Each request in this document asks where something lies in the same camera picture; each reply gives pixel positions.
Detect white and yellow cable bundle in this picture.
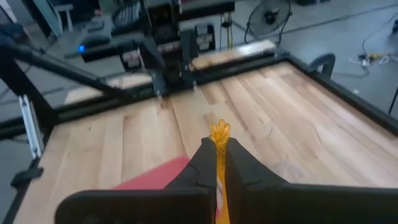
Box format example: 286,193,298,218
347,51,398,78

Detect black computer mouse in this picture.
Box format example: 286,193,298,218
76,33,112,54

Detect black aluminium table frame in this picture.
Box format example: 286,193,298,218
0,30,398,224

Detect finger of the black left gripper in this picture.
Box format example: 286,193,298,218
180,29,200,67
139,36,167,94

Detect white stool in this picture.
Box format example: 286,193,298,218
55,3,75,32

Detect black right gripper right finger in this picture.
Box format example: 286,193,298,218
224,137,398,224

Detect orange spring coil keychain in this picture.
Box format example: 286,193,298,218
208,119,231,224

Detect pink translucent plastic bin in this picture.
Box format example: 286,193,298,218
111,156,191,191

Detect black keyboard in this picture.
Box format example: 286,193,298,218
111,2,143,30

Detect dark grey side desk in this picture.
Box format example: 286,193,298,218
79,0,236,63

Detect silver aluminium bar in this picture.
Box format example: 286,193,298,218
17,94,44,159

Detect yellow and black wires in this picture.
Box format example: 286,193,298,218
220,12,234,50

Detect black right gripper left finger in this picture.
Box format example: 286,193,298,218
54,136,218,224

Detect black floor fan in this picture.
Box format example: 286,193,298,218
243,0,294,45

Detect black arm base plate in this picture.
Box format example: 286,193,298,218
151,70,200,98

